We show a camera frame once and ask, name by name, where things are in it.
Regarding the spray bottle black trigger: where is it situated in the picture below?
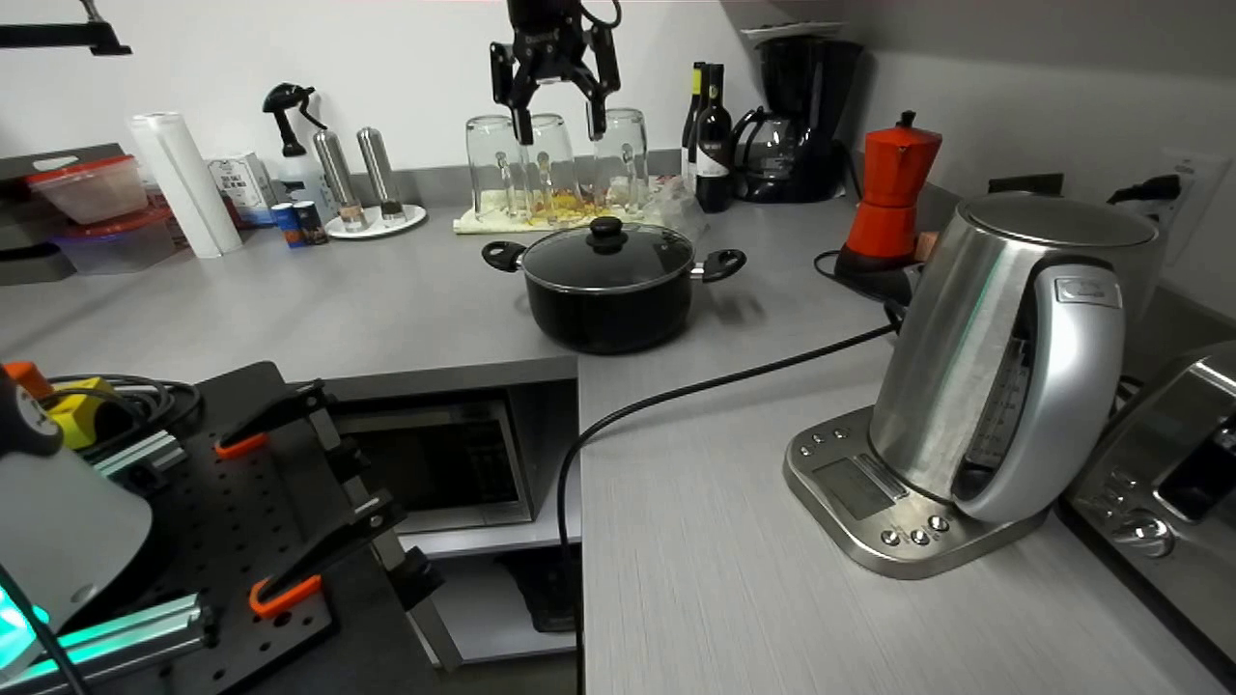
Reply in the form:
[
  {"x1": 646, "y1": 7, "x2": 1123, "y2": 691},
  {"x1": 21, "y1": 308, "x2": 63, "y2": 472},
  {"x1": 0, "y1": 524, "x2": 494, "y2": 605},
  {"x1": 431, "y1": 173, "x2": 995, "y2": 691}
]
[{"x1": 261, "y1": 81, "x2": 332, "y2": 209}]

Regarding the black pegboard cart top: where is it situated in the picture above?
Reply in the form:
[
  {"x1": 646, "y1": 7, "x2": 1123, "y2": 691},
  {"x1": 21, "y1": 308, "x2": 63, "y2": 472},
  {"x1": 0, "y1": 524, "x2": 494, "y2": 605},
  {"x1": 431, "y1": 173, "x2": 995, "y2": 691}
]
[{"x1": 94, "y1": 359, "x2": 449, "y2": 695}]

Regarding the black wall socket plate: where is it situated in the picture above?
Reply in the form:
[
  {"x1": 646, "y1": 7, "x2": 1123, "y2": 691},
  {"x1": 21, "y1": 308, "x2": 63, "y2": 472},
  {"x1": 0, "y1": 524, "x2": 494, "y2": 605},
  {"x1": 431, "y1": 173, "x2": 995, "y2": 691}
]
[{"x1": 986, "y1": 169, "x2": 1066, "y2": 202}]

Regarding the black drip coffee maker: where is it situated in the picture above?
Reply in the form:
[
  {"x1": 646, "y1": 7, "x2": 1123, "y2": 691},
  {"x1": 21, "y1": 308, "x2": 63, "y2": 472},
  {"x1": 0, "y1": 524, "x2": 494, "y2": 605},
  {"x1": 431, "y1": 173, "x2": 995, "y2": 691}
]
[{"x1": 729, "y1": 30, "x2": 872, "y2": 209}]

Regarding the small dark can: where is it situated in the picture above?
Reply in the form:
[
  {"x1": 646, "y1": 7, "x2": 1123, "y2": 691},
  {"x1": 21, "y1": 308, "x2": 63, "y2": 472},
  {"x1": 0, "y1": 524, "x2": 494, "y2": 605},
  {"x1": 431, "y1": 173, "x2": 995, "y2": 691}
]
[{"x1": 270, "y1": 196, "x2": 327, "y2": 252}]

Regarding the red moka pot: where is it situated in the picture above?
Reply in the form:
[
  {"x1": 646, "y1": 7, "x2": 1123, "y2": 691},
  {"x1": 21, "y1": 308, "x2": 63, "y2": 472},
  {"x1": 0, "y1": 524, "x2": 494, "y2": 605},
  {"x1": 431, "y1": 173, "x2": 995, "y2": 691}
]
[{"x1": 842, "y1": 108, "x2": 945, "y2": 268}]

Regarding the steel pepper shaker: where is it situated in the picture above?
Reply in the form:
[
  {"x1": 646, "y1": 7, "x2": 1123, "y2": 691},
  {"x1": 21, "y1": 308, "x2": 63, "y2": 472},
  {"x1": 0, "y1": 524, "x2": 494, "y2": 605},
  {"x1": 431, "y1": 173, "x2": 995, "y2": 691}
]
[{"x1": 353, "y1": 125, "x2": 406, "y2": 218}]

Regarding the black power cable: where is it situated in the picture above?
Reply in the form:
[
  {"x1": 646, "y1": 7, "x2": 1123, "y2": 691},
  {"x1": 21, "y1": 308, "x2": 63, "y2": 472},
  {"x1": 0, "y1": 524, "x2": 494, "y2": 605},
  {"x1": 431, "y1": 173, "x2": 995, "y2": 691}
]
[{"x1": 554, "y1": 321, "x2": 901, "y2": 632}]

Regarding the grey robot base cover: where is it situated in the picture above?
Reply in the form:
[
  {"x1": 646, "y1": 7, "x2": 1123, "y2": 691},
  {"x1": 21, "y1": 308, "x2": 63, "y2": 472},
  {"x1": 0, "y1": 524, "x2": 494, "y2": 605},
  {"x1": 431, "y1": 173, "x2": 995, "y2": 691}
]
[{"x1": 0, "y1": 440, "x2": 153, "y2": 636}]

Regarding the white round plate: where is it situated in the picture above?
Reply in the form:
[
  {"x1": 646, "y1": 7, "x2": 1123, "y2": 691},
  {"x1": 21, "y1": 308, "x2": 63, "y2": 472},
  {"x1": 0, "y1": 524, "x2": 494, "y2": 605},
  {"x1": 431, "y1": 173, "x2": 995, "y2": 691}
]
[{"x1": 321, "y1": 202, "x2": 431, "y2": 243}]

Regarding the clear drinking glass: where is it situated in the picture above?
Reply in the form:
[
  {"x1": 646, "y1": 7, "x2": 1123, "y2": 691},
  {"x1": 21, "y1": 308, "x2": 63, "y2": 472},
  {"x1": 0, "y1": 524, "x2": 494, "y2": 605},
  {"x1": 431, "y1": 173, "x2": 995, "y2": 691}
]
[
  {"x1": 591, "y1": 103, "x2": 653, "y2": 209},
  {"x1": 465, "y1": 112, "x2": 525, "y2": 223},
  {"x1": 514, "y1": 108, "x2": 577, "y2": 218}
]

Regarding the red lidded plastic container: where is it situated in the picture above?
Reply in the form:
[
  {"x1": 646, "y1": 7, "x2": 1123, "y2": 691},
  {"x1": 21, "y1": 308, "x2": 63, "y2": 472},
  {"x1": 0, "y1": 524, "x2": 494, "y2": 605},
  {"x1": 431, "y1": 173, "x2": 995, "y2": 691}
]
[{"x1": 26, "y1": 151, "x2": 180, "y2": 239}]

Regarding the steel kettle base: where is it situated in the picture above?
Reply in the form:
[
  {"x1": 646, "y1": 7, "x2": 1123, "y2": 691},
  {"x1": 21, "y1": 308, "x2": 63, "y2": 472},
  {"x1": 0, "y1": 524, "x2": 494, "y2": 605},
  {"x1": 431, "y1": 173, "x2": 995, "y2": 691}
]
[{"x1": 784, "y1": 406, "x2": 1053, "y2": 579}]

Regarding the black clamp orange handle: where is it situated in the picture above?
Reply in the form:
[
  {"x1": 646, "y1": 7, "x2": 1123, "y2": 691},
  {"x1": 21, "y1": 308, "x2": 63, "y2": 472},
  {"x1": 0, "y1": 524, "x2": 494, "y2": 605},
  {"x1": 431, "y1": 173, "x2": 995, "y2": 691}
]
[
  {"x1": 209, "y1": 378, "x2": 340, "y2": 472},
  {"x1": 249, "y1": 489, "x2": 406, "y2": 626}
]

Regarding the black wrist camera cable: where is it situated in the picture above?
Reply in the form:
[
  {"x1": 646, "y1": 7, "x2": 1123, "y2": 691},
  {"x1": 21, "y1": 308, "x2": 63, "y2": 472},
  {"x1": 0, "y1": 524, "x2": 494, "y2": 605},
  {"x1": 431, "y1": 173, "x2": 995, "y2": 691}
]
[{"x1": 577, "y1": 0, "x2": 627, "y2": 36}]

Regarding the steel salt shaker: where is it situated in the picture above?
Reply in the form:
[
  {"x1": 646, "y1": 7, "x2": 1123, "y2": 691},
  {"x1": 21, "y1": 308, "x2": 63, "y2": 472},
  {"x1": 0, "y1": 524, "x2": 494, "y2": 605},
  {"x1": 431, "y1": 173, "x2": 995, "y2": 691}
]
[{"x1": 309, "y1": 129, "x2": 366, "y2": 233}]

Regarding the black cooking pot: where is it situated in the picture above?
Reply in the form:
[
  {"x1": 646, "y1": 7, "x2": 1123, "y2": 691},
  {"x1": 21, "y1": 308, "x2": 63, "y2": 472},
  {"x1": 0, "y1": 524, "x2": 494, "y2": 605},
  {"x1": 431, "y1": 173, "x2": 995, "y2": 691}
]
[{"x1": 479, "y1": 223, "x2": 748, "y2": 359}]

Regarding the stainless steel electric kettle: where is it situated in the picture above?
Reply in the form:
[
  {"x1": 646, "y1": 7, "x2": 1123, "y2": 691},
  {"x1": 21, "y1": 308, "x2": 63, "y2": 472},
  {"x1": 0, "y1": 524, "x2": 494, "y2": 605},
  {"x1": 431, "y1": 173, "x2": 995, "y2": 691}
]
[{"x1": 865, "y1": 188, "x2": 1164, "y2": 530}]

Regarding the white paper towel roll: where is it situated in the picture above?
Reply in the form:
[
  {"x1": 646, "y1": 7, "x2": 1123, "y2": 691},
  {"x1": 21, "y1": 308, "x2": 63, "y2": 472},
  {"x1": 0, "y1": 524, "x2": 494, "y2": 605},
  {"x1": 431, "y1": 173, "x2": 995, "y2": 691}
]
[{"x1": 125, "y1": 108, "x2": 249, "y2": 263}]

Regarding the dark wine bottle yellow cap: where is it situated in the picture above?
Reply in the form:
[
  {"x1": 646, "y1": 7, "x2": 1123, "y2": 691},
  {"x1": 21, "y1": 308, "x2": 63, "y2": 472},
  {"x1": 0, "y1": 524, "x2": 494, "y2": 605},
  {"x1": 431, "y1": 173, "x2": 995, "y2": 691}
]
[{"x1": 679, "y1": 59, "x2": 738, "y2": 218}]

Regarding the aluminium extrusion bar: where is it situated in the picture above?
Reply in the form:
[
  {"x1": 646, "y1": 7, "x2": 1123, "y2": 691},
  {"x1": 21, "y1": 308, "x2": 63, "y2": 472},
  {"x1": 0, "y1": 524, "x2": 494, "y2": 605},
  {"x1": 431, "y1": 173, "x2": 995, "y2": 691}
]
[{"x1": 0, "y1": 591, "x2": 216, "y2": 691}]

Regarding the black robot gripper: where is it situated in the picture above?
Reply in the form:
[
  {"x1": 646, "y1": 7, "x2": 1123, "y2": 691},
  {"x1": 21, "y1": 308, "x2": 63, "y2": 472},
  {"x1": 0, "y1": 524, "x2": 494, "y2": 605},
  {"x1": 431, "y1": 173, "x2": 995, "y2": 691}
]
[{"x1": 485, "y1": 0, "x2": 627, "y2": 147}]

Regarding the glass pot lid black knob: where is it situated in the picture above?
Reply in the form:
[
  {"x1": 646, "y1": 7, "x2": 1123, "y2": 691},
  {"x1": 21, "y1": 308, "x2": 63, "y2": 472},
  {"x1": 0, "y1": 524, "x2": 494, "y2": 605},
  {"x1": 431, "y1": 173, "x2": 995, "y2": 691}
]
[{"x1": 519, "y1": 214, "x2": 699, "y2": 292}]

